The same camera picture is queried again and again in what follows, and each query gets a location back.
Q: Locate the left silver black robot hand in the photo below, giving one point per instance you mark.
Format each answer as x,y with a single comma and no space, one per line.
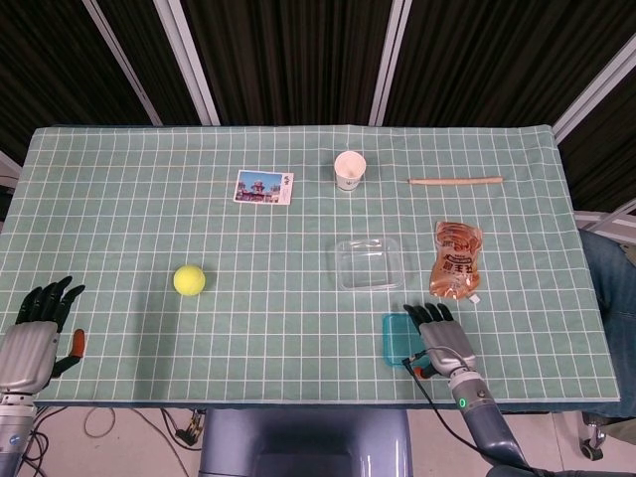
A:
27,353

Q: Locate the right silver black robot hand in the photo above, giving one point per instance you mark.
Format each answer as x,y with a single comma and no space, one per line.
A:
444,340

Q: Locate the blue translucent container lid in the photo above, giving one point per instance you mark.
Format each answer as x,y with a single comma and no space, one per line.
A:
396,340

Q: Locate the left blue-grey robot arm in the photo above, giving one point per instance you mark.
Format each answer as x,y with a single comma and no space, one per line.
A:
15,432

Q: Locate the clear plastic container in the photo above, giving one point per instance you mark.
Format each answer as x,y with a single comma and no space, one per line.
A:
368,263

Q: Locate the brown sauce spout pouch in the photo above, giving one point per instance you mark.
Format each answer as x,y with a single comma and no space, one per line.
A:
457,263

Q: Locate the light wooden stick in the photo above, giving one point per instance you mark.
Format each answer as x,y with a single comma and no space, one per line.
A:
457,181

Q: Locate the green checked tablecloth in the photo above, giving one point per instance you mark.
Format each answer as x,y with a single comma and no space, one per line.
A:
278,308

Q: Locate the blue-grey robot torso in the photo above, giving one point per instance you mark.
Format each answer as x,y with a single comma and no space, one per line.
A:
305,442

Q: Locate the person's leg in jeans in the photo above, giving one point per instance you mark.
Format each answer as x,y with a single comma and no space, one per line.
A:
613,288

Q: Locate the yellow tennis ball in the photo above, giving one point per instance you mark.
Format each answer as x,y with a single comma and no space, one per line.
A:
189,280

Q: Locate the black yellow floor plug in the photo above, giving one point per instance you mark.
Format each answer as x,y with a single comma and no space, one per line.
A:
188,432

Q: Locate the black caster wheel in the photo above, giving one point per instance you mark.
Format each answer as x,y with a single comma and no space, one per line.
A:
592,449

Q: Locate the white paper cup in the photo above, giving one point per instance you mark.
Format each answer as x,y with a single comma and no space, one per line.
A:
349,169

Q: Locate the postcard with building photo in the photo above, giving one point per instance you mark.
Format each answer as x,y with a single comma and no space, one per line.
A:
263,187

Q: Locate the black pleated curtain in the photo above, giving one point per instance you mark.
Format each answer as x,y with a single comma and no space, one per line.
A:
298,54

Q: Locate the grey metal frame bar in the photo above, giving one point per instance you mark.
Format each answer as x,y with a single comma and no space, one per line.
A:
608,218

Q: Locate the thin white frame post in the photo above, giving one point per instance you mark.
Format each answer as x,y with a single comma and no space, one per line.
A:
121,62

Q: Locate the wide double white frame post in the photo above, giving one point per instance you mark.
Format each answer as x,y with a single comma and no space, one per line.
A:
186,59

